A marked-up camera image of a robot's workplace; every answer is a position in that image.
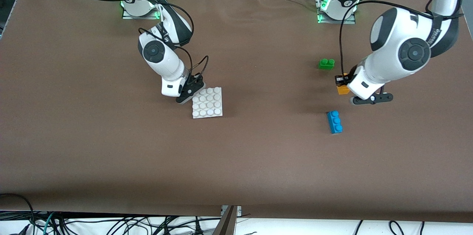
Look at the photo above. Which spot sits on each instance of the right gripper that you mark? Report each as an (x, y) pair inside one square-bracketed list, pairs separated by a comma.
[(194, 80)]

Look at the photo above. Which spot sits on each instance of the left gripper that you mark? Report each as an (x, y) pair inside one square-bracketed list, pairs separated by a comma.
[(340, 79)]

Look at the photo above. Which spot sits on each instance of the yellow toy block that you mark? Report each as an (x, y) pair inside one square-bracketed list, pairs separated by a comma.
[(343, 90)]

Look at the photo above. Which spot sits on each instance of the white studded base plate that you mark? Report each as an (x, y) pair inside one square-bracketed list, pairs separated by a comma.
[(207, 104)]

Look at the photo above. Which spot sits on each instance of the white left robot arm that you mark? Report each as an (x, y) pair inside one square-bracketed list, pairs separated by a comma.
[(414, 54)]

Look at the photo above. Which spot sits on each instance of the green toy block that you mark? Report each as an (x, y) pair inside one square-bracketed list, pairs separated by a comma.
[(326, 65)]

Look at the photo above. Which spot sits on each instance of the blue toy block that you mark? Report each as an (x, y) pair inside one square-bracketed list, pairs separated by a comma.
[(335, 123)]

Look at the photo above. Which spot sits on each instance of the brown table cover sheet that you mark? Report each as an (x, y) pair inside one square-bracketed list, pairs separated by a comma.
[(236, 153)]

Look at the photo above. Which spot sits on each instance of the dark slanted beam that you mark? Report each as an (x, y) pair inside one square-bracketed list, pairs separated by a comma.
[(226, 225)]

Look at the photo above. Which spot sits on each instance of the small metal bracket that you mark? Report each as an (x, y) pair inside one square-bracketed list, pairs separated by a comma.
[(238, 211)]

